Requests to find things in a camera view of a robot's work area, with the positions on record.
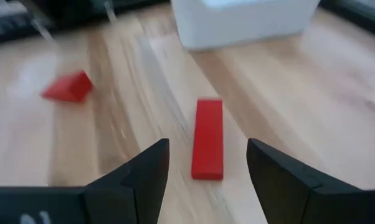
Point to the white plastic bin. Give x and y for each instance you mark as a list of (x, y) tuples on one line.
[(240, 21)]

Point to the red triangular block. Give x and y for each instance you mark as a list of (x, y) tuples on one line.
[(69, 87)]

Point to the red flat rectangular block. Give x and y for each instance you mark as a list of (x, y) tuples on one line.
[(208, 140)]

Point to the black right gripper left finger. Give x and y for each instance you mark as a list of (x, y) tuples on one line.
[(125, 193)]

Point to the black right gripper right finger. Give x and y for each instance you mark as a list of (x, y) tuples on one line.
[(299, 196)]

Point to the dark device with blue light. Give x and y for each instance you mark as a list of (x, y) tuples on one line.
[(358, 15)]

